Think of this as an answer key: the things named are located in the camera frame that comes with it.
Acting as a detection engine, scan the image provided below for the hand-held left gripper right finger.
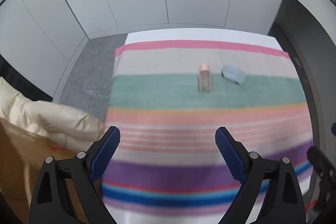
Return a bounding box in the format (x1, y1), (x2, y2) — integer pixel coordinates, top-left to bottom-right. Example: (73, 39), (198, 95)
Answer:
(215, 126), (306, 224)

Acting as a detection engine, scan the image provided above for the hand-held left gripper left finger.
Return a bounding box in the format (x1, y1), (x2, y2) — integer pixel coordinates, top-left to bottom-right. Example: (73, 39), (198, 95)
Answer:
(28, 126), (122, 224)

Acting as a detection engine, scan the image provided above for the small bottle with pink cap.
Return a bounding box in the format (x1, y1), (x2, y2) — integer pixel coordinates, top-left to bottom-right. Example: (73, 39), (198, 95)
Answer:
(197, 63), (213, 94)

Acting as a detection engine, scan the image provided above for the brown cardboard box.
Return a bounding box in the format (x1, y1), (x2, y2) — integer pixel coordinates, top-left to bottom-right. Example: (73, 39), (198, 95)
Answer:
(0, 118), (105, 224)

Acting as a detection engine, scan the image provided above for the striped colourful blanket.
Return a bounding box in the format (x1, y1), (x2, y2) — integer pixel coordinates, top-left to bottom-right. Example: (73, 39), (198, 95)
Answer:
(101, 40), (314, 215)

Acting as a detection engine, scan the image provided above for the cream padded armchair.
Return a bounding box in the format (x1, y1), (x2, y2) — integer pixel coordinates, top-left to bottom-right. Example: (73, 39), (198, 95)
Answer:
(0, 76), (107, 151)

